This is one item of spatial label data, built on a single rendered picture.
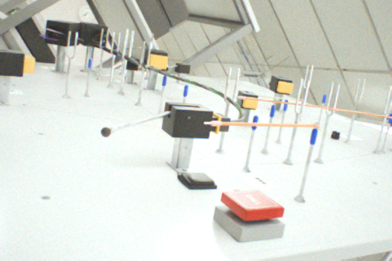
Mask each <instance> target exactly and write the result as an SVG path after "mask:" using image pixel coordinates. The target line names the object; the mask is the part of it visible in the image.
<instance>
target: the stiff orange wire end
mask: <svg viewBox="0 0 392 261"><path fill-rule="evenodd" d="M204 124H211V125H214V126H220V125H241V126H272V127H315V128H320V127H321V126H320V125H316V124H315V123H312V124H290V123H264V122H221V121H211V122H204Z"/></svg>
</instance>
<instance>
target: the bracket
mask: <svg viewBox="0 0 392 261"><path fill-rule="evenodd" d="M193 141H194V139H185V138H175V139H174V147H173V153H172V157H171V161H166V163H167V164H168V165H169V166H170V167H171V168H172V169H173V170H174V171H175V172H176V173H178V174H182V173H194V172H193V171H192V170H191V169H190V168H189V166H190V158H191V153H192V149H193Z"/></svg>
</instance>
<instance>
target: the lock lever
mask: <svg viewBox="0 0 392 261"><path fill-rule="evenodd" d="M170 114H171V111H167V112H164V113H160V114H157V115H153V116H150V117H147V118H144V119H141V120H137V121H134V122H130V123H127V124H125V125H121V126H118V127H111V133H112V134H113V133H114V132H116V131H117V130H118V131H119V129H124V128H126V127H131V126H133V125H137V124H140V123H143V122H146V121H149V120H154V119H156V118H160V117H162V116H165V115H170Z"/></svg>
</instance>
